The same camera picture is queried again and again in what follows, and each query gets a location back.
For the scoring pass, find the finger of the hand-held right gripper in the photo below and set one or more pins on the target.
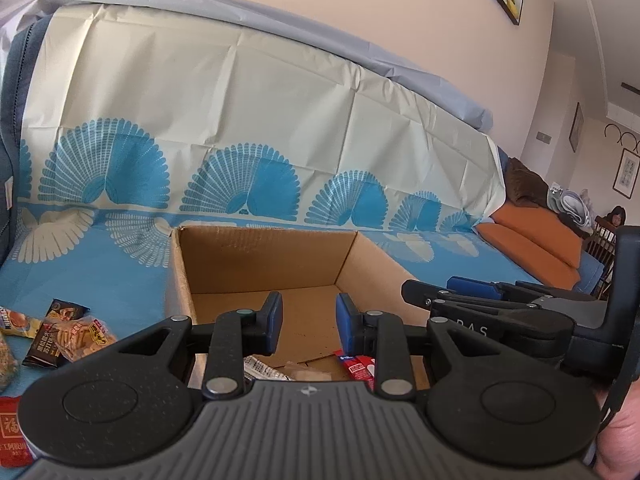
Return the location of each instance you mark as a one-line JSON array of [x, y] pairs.
[[525, 327], [475, 286]]

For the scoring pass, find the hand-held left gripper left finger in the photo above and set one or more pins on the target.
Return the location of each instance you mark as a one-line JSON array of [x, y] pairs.
[[274, 322]]

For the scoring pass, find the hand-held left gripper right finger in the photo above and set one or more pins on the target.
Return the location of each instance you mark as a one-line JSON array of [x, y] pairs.
[[345, 324]]

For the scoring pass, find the red white snack packet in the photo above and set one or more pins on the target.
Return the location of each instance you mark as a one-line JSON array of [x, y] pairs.
[[357, 367]]

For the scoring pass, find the white snack bar packet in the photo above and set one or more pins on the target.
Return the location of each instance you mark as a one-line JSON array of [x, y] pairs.
[[265, 367]]

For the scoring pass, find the brown cardboard box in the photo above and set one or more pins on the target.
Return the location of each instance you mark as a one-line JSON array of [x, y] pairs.
[[260, 260]]

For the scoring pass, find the orange cracker packet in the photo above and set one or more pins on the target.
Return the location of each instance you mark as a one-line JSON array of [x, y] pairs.
[[85, 337]]

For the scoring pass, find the dark brown snack packet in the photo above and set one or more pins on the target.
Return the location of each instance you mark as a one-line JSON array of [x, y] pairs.
[[52, 335]]

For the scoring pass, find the yellow snack bar packet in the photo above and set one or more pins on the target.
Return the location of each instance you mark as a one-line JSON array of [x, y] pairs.
[[17, 322]]

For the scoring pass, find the green grainy snack packet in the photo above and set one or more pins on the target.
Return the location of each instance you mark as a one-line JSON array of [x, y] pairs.
[[7, 365]]

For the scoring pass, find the large red snack packet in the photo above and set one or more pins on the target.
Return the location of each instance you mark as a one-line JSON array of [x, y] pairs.
[[12, 430]]

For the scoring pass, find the person's right hand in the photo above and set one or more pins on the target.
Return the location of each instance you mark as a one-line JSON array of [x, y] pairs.
[[622, 440]]

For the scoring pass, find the orange cushion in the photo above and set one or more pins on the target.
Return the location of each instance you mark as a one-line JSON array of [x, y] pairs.
[[540, 230], [525, 255]]

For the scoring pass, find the wooden chair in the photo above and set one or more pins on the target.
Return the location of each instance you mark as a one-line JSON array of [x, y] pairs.
[[600, 242]]

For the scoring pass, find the grey white clothes pile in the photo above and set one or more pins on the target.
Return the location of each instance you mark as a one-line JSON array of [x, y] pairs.
[[570, 205]]

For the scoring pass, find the brown cloth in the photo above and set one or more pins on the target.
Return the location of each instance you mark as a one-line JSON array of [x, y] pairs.
[[525, 182]]

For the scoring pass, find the framed calligraphy picture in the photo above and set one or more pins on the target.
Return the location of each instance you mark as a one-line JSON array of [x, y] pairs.
[[627, 172]]

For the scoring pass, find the blue fan-print sheet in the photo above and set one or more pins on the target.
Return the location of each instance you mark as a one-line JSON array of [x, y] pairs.
[[200, 110]]

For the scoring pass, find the grey sofa cover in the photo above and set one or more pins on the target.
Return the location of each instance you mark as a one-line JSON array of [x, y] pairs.
[[250, 15]]

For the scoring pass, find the blue sofa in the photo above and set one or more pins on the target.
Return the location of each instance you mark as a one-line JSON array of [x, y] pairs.
[[12, 110]]

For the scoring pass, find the wall light switch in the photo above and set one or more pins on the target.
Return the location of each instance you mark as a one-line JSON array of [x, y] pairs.
[[544, 136]]

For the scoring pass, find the small framed wall picture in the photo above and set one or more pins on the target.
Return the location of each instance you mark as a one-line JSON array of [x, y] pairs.
[[576, 127]]

